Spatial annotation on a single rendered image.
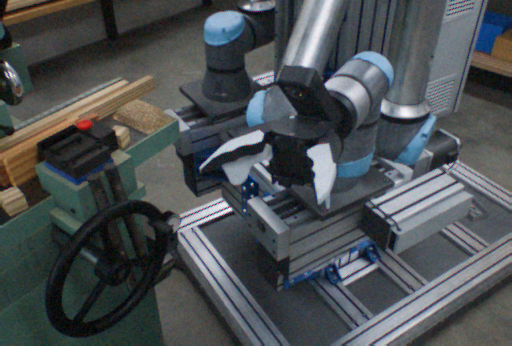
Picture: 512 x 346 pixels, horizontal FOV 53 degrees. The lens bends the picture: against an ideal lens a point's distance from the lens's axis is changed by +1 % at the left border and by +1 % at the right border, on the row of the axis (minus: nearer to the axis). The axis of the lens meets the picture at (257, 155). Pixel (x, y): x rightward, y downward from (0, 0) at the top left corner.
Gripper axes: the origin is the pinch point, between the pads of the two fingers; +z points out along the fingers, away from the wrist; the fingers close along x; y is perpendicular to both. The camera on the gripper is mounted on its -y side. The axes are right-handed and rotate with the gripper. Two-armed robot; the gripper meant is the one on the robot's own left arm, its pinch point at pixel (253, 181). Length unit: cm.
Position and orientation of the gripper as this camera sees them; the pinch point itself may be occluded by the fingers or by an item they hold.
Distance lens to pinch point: 54.0
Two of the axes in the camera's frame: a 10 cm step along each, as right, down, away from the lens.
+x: -8.5, -1.9, 5.0
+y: 1.2, 8.4, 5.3
